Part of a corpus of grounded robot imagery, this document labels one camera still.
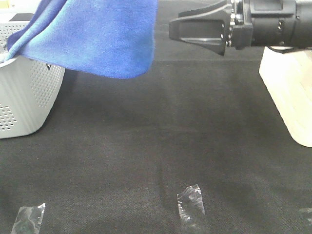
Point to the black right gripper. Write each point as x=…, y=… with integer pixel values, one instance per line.
x=226, y=23

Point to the blue microfibre towel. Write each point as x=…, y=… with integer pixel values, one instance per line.
x=110, y=38

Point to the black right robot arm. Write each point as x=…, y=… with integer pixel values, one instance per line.
x=281, y=23

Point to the white plastic storage box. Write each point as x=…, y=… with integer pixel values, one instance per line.
x=288, y=79

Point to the black fabric table mat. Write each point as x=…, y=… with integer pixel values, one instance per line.
x=113, y=154

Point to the clear tape piece centre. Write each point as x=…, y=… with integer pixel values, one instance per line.
x=191, y=211

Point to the clear tape piece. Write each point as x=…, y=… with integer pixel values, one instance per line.
x=29, y=220
x=306, y=214
x=191, y=211

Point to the grey perforated laundry basket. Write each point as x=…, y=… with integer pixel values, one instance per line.
x=28, y=88

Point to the clear tape piece right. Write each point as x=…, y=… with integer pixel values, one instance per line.
x=306, y=214

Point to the clear tape piece left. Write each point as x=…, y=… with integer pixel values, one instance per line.
x=29, y=220

